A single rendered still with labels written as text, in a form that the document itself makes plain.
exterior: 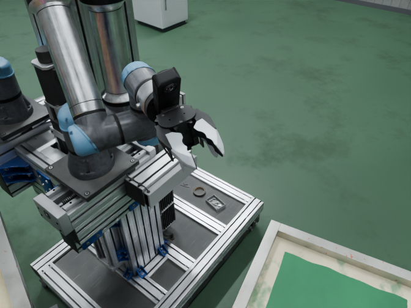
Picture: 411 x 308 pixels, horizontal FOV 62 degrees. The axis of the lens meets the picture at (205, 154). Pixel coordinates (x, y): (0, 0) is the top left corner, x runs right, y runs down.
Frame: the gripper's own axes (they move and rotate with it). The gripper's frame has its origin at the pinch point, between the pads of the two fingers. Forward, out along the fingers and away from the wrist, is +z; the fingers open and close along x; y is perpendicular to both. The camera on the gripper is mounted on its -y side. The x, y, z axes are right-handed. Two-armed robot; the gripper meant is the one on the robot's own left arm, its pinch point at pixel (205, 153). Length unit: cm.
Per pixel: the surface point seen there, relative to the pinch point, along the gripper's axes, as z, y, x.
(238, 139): -175, 185, -107
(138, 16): -502, 175, -129
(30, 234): -153, 159, 81
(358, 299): 14, 78, -39
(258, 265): -10, 71, -17
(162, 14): -453, 165, -152
